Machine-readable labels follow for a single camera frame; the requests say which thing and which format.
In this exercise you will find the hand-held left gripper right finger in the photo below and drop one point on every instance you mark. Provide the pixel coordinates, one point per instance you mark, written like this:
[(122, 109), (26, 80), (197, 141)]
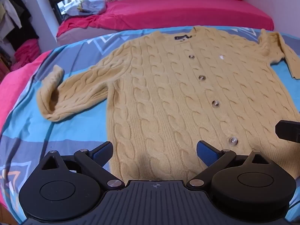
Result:
[(207, 155)]

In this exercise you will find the hanging dark and white clothes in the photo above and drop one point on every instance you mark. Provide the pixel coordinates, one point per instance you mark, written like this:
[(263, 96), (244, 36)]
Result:
[(14, 16)]

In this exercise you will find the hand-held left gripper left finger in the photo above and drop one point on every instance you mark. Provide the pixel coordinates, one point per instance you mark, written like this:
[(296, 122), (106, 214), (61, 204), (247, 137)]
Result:
[(103, 150)]

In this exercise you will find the mattress with pink sheet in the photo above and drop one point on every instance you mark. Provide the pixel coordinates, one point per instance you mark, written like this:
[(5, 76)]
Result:
[(175, 14)]

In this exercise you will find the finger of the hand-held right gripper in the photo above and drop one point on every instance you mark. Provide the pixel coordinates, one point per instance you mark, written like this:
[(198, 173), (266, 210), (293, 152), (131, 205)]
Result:
[(289, 131)]

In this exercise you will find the light blue cloth pile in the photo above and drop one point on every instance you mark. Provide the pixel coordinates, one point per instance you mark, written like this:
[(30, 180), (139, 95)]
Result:
[(89, 7)]

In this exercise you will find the pink clothes pile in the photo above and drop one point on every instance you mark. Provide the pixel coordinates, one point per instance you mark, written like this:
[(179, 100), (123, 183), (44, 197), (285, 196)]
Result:
[(25, 54)]

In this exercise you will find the pink blanket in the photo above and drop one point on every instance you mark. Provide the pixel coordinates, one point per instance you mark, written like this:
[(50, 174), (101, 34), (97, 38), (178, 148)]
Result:
[(16, 82)]

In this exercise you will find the blue geometric patterned bedsheet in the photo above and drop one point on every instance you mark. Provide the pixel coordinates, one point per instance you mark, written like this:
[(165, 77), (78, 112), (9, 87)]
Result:
[(77, 126)]

